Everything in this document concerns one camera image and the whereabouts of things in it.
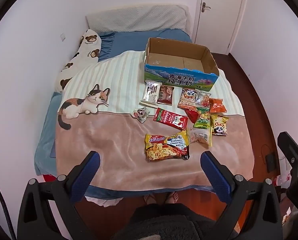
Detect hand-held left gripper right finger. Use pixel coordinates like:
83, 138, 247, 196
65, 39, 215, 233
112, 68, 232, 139
200, 151, 283, 240

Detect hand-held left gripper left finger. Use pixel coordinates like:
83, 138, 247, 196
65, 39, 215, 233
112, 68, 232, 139
17, 151, 101, 240

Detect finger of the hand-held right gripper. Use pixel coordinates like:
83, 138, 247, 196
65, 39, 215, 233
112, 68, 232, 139
277, 131, 298, 174

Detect clear bread packet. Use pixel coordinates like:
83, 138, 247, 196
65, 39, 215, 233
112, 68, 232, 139
187, 126, 212, 147

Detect yellow panda packet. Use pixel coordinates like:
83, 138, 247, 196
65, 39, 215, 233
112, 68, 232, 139
210, 114, 229, 137

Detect yellow instant noodle packet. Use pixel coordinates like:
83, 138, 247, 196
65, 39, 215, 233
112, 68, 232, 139
145, 131, 190, 162

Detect green candy bag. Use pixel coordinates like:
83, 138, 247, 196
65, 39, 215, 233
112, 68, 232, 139
193, 107, 212, 128

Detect orange snack packet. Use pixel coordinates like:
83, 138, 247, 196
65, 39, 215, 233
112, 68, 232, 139
209, 97, 227, 114

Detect long red snack packet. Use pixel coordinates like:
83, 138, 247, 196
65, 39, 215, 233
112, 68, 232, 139
153, 107, 188, 131

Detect white cookie packet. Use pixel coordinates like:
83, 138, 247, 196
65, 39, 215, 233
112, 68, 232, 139
195, 91, 212, 109

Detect small white red packet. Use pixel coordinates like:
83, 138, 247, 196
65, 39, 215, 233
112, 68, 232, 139
131, 107, 150, 123

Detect red white panda packet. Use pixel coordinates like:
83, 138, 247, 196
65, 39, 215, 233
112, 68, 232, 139
177, 88, 198, 109

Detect brown cookie packet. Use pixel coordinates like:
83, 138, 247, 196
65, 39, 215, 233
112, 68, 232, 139
157, 85, 175, 105

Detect cardboard box blue print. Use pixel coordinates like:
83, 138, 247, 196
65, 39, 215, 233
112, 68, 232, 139
143, 37, 220, 92

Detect white chocolate stick packet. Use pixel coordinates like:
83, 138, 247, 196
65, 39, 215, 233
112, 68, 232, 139
140, 80, 163, 108

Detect dark floor power strip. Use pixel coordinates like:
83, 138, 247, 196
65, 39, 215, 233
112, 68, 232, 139
265, 152, 275, 172

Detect clear plastic bottle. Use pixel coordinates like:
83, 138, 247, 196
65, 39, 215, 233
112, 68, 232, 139
274, 175, 290, 187

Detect white cloth under blanket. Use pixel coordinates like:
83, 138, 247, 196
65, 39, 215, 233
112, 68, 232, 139
85, 194, 122, 207

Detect striped cat print blanket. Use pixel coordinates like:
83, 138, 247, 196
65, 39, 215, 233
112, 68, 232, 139
55, 50, 255, 188

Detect person's right foot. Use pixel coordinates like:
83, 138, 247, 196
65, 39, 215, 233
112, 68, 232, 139
165, 191, 180, 204

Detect person's foot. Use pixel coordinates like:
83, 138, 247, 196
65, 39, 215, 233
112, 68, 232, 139
165, 191, 180, 204
143, 194, 157, 205

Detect dark fleece garment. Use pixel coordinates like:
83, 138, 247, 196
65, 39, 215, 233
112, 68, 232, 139
111, 203, 239, 240

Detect person's left foot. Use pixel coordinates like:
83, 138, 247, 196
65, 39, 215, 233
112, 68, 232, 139
143, 194, 157, 205

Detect white bear print pillow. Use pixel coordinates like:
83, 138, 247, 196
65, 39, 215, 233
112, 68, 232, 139
54, 29, 102, 94

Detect white door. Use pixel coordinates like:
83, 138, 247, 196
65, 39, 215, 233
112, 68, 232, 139
196, 0, 247, 46

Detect grey quilted pillow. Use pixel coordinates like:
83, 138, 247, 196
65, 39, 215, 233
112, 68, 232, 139
85, 4, 189, 33

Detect black cable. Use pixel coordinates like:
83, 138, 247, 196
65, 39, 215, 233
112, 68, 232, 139
0, 171, 16, 240

